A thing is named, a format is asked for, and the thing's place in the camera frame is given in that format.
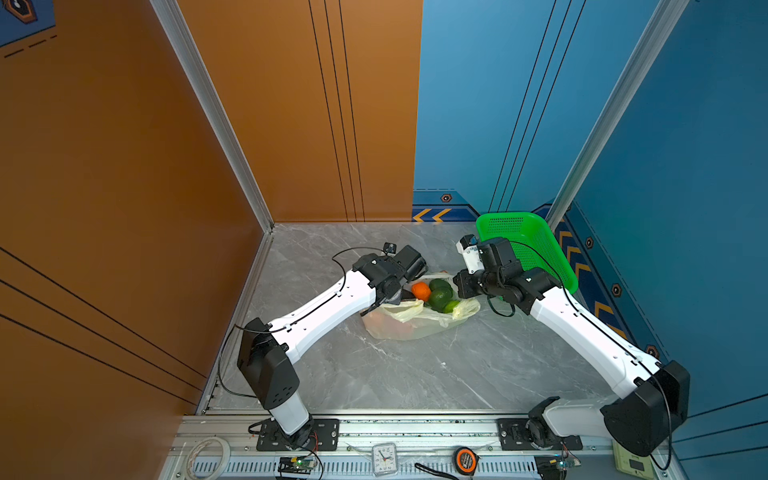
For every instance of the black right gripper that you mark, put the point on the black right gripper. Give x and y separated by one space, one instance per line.
461 281

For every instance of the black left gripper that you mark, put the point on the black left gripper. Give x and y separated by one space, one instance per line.
400 297

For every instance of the yellow printed plastic bag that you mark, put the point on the yellow printed plastic bag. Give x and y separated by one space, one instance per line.
414 319

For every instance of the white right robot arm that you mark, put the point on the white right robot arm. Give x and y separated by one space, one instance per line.
649 399

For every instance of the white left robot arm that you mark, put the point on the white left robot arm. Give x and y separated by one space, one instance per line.
269 350

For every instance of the orange fruit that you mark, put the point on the orange fruit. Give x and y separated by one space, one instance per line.
421 291

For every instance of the light green fruit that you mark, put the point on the light green fruit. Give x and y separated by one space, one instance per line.
451 306

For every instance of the green plastic basket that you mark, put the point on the green plastic basket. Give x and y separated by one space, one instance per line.
532 241

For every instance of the dark green avocado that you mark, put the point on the dark green avocado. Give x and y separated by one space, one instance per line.
441 294

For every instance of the small white clock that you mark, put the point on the small white clock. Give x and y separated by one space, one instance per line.
384 459

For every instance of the orange black tape measure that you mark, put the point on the orange black tape measure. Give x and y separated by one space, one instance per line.
465 461

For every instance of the right green circuit board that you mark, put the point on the right green circuit board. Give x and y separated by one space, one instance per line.
555 467

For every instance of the green circuit board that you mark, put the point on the green circuit board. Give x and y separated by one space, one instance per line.
299 467
555 467

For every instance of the left green circuit board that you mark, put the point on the left green circuit board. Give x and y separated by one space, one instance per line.
299 467

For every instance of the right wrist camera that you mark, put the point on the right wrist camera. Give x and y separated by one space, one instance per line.
467 247

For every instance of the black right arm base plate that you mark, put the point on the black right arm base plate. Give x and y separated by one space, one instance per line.
525 434

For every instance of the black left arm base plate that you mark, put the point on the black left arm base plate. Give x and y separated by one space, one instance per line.
321 435

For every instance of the aluminium front rail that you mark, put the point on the aluminium front rail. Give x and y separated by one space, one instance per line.
221 447

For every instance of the green wall switch box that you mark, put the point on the green wall switch box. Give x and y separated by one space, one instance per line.
632 464

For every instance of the aluminium corner post right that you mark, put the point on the aluminium corner post right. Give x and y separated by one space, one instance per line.
650 43

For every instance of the aluminium corner post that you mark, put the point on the aluminium corner post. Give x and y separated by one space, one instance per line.
178 33
650 43

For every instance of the aluminium corner post left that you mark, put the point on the aluminium corner post left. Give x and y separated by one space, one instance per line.
178 33

